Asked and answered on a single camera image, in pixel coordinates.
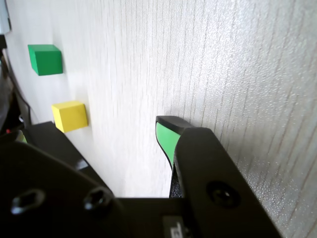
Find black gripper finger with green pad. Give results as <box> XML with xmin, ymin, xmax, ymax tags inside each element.
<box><xmin>155</xmin><ymin>115</ymin><xmax>286</xmax><ymax>238</ymax></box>

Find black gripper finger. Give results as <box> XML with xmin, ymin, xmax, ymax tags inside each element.
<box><xmin>0</xmin><ymin>120</ymin><xmax>140</xmax><ymax>238</ymax></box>

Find green wooden cube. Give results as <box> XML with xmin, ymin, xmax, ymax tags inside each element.
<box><xmin>27</xmin><ymin>44</ymin><xmax>63</xmax><ymax>76</ymax></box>

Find yellow wooden cube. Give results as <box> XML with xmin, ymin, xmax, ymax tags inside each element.
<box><xmin>51</xmin><ymin>100</ymin><xmax>89</xmax><ymax>134</ymax></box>

